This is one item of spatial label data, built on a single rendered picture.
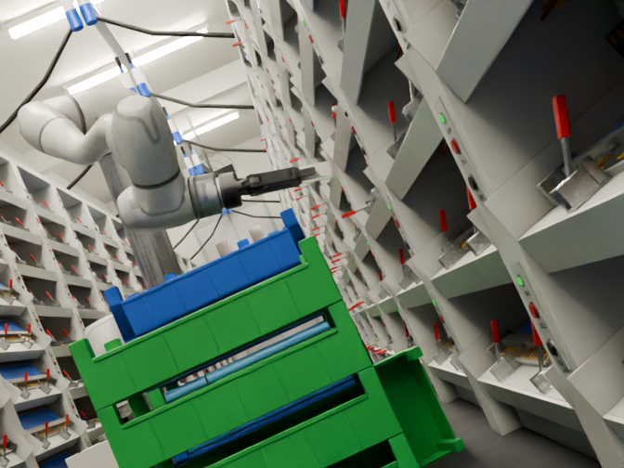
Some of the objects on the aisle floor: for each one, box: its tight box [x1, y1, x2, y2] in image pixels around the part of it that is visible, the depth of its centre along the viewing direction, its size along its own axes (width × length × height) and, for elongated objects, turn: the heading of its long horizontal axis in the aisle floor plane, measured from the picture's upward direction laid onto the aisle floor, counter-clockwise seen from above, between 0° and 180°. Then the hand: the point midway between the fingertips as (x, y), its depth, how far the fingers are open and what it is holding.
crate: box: [372, 345, 466, 468], centre depth 161 cm, size 8×30×20 cm, turn 32°
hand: (316, 172), depth 189 cm, fingers open, 3 cm apart
